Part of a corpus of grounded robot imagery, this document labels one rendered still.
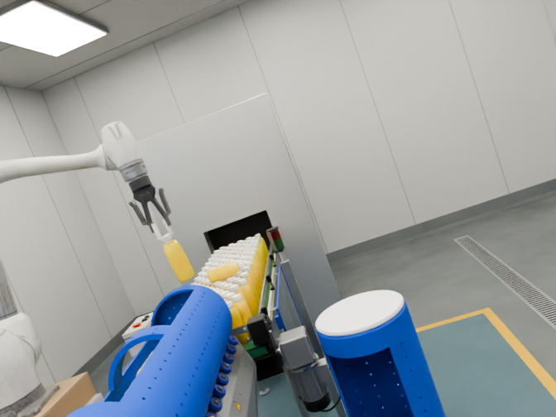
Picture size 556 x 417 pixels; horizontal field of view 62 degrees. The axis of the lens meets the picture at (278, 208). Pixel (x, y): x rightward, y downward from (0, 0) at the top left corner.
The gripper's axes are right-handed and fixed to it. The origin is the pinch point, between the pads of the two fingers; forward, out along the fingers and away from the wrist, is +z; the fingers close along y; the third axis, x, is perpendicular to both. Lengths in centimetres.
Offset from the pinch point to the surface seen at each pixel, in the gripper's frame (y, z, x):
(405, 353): 59, 58, -42
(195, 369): 8, 33, -55
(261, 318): 17.8, 46.5, 4.1
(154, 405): 6, 28, -78
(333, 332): 43, 45, -39
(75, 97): -159, -180, 450
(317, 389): 25, 85, 11
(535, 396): 116, 154, 51
